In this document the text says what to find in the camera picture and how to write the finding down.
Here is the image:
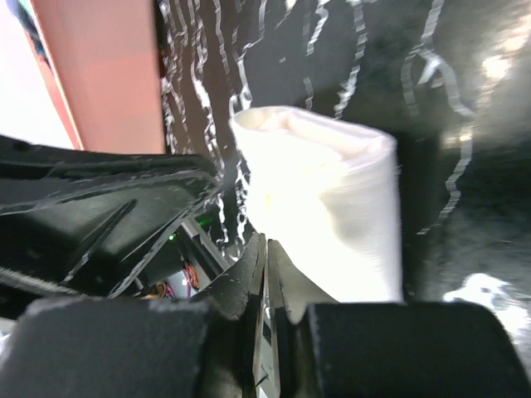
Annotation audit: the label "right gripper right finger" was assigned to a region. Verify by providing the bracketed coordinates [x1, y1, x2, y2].
[267, 240, 530, 397]

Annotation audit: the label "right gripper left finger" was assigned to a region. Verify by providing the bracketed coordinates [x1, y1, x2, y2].
[1, 234, 266, 397]

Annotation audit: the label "white cloth napkin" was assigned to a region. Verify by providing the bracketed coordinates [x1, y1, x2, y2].
[230, 106, 403, 303]

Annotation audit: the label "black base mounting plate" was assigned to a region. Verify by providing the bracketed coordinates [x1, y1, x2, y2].
[1, 137, 220, 318]

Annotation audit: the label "pink compartment tray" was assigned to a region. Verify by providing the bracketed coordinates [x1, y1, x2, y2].
[32, 0, 165, 154]

